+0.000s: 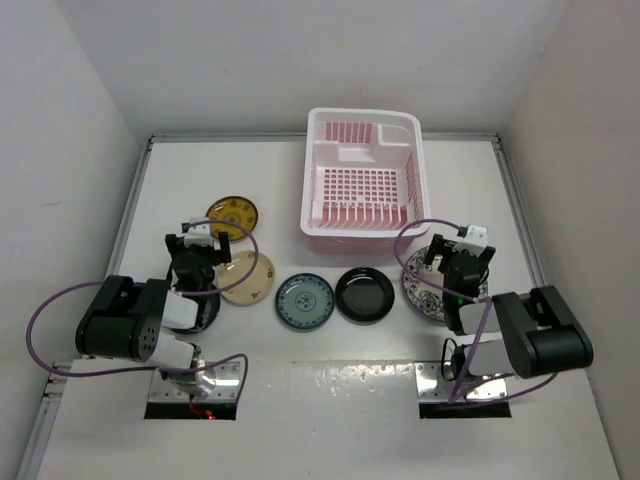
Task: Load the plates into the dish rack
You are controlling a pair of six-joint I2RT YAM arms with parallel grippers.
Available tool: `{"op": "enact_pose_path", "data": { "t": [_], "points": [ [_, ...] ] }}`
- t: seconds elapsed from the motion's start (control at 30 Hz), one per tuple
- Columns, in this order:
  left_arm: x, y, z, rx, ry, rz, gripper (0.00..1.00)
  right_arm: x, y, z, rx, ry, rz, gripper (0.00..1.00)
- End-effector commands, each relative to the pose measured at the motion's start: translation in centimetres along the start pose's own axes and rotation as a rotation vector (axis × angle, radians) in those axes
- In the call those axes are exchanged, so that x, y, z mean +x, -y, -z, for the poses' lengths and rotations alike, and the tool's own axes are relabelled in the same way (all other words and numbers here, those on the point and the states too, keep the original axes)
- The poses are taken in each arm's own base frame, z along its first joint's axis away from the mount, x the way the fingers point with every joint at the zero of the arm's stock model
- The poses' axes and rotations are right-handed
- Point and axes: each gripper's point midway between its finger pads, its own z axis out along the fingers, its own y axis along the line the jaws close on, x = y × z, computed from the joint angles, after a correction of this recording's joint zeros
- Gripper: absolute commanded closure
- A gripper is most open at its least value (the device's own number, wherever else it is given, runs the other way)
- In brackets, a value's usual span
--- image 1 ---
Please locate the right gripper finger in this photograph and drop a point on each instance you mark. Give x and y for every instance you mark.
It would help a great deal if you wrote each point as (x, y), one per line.
(436, 247)
(486, 257)

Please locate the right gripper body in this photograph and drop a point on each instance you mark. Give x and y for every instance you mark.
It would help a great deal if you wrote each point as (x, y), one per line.
(447, 270)

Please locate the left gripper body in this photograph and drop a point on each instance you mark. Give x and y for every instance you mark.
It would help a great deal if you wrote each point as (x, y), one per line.
(209, 257)

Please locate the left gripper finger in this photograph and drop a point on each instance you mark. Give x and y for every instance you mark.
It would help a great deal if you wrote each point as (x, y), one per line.
(223, 253)
(174, 244)

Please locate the yellow patterned plate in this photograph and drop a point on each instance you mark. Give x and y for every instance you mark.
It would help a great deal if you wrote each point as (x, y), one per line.
(237, 210)

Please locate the white blue floral plate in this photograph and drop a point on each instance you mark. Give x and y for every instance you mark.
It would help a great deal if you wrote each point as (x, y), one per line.
(426, 299)

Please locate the cream plate with calligraphy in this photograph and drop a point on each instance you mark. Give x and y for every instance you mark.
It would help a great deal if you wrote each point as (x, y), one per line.
(255, 288)

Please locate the glossy black bowl plate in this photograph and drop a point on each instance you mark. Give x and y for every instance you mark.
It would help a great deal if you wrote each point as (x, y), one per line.
(364, 295)

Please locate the teal blue patterned plate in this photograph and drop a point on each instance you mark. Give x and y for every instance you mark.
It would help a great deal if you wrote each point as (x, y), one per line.
(304, 302)

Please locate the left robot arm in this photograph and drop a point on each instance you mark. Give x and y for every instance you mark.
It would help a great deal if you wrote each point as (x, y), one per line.
(138, 321)

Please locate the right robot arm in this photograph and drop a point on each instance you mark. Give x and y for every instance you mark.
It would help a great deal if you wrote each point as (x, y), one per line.
(540, 333)

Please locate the pink plastic dish rack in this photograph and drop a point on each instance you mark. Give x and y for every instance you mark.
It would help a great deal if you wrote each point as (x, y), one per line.
(364, 182)

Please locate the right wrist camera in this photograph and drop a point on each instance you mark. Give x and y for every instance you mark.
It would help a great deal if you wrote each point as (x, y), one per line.
(473, 239)

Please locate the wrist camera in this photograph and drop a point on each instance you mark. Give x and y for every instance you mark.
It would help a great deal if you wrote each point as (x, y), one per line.
(196, 232)
(473, 239)

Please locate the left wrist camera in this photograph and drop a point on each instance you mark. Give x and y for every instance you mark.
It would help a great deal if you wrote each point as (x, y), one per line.
(196, 232)

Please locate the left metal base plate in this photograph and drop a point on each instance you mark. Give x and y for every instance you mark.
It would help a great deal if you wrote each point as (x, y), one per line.
(220, 384)

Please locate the metal base plate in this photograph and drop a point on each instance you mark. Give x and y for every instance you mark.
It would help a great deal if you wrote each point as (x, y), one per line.
(220, 384)
(432, 386)

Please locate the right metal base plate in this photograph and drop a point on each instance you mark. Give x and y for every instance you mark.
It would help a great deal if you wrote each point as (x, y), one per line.
(432, 386)

